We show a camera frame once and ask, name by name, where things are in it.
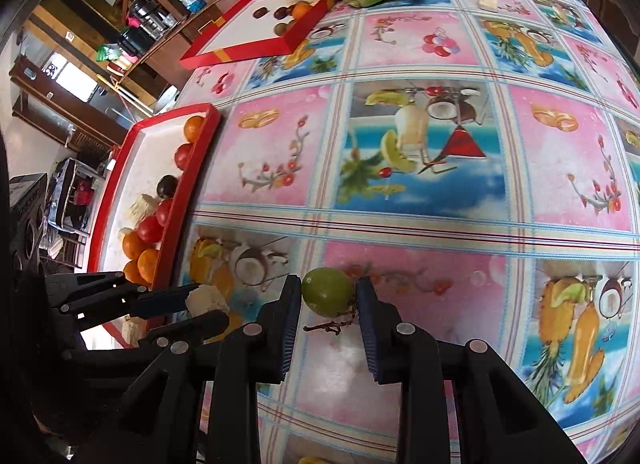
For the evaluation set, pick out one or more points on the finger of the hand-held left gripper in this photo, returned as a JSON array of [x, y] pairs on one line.
[[210, 323], [160, 301]]

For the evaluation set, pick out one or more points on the green packet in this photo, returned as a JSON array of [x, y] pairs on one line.
[[108, 51]]

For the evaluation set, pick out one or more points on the red box tray gold ribbon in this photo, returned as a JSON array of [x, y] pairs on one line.
[[235, 36]]

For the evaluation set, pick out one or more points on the black steel thermos jug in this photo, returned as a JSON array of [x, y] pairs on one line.
[[150, 14]]

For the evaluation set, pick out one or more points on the pink container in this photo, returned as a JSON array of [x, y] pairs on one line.
[[125, 63]]

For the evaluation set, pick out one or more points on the plain red box tray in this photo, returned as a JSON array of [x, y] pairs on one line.
[[140, 164]]

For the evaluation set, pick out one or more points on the black kettle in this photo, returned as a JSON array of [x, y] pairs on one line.
[[132, 39]]

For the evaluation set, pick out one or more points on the red tomato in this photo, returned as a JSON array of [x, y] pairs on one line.
[[184, 156], [164, 212], [150, 230]]

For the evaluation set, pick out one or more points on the small green brown fruit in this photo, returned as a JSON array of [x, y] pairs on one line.
[[281, 29]]

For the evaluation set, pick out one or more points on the small beige block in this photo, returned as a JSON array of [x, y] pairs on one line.
[[488, 1]]

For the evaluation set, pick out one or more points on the dark purple plum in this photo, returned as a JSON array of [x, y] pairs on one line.
[[167, 186]]

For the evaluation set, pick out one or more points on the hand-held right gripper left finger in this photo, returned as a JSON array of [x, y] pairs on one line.
[[289, 324]]

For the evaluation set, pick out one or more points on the small orange tangerine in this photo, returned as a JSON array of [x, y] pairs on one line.
[[301, 10]]

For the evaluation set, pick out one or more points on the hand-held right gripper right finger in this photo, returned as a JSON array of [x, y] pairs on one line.
[[370, 329]]

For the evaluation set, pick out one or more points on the wooden shelf unit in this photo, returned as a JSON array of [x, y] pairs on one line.
[[75, 14]]

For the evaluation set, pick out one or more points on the small dark fruit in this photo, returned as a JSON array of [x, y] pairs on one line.
[[260, 12], [281, 12]]

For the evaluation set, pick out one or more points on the bright window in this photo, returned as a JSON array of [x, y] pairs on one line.
[[70, 78]]

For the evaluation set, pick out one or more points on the round green fruit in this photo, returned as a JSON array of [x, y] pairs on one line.
[[327, 291]]

